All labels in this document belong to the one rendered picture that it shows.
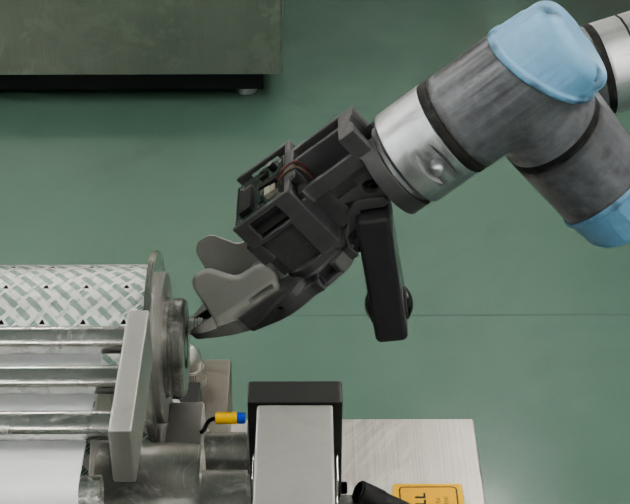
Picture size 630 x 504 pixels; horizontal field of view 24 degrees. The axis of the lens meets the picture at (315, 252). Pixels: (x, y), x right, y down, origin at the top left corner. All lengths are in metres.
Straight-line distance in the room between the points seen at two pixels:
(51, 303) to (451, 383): 2.04
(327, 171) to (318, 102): 3.02
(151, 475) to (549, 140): 0.36
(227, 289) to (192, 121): 2.90
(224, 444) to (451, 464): 0.46
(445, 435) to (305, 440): 0.83
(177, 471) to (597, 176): 0.38
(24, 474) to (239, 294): 0.37
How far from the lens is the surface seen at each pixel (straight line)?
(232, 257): 1.11
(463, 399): 3.01
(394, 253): 1.05
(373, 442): 1.55
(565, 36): 0.98
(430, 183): 1.01
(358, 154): 1.02
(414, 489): 1.47
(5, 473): 0.75
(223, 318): 1.09
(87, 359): 0.81
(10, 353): 0.81
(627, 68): 1.16
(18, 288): 1.08
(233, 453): 1.12
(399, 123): 1.01
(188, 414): 1.12
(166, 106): 4.04
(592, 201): 1.05
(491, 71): 0.99
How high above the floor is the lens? 1.94
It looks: 34 degrees down
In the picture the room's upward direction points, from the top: straight up
